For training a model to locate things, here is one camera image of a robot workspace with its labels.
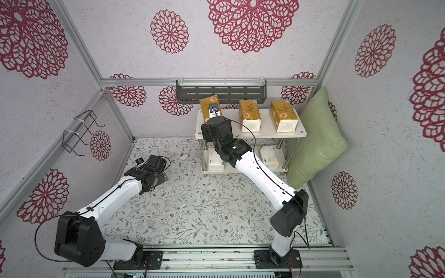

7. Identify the white tissue pack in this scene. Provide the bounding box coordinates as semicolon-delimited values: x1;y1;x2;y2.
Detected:
260;146;279;170
208;148;225;172

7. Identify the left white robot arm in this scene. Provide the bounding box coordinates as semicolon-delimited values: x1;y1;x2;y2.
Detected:
54;155;171;269

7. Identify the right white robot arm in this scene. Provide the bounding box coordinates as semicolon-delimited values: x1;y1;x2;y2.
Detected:
200;116;309;262

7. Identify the white two-tier shelf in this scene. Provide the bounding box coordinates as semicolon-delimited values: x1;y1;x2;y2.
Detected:
195;108;307;174

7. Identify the green pillow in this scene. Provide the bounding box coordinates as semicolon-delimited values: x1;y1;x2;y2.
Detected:
286;87;348;191

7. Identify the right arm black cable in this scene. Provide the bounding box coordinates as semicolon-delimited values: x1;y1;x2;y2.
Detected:
229;117;311;250

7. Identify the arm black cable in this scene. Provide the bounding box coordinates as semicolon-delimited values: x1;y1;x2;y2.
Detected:
34;155;172;278
229;117;311;250

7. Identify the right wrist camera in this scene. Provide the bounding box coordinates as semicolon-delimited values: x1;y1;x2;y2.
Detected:
208;103;222;119

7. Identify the grey wall-mounted rack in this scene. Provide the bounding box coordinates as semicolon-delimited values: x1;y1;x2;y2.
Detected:
176;79;267;104

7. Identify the metal base rail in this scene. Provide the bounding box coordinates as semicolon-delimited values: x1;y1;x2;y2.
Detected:
59;246;358;278

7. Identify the black wire wall rack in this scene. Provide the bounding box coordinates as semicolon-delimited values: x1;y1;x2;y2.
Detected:
61;110;105;157

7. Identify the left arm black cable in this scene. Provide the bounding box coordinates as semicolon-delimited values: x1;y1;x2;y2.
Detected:
34;155;172;278

